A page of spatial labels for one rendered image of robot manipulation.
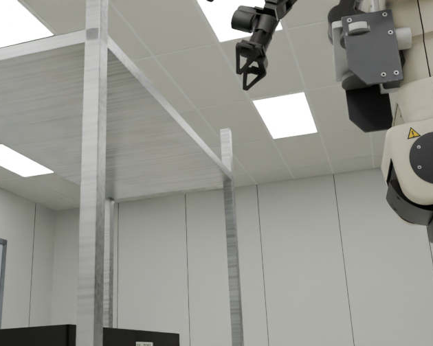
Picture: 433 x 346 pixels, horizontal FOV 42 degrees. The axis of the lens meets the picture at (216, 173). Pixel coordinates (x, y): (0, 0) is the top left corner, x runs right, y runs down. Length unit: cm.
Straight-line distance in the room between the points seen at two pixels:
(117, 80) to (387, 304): 742
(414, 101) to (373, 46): 14
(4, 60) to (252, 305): 766
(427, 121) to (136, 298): 824
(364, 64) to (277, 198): 762
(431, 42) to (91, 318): 86
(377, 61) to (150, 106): 48
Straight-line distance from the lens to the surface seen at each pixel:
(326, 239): 848
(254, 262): 861
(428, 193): 109
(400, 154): 111
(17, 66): 111
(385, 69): 116
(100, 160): 92
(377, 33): 120
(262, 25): 161
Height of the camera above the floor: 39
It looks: 19 degrees up
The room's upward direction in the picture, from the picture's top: 3 degrees counter-clockwise
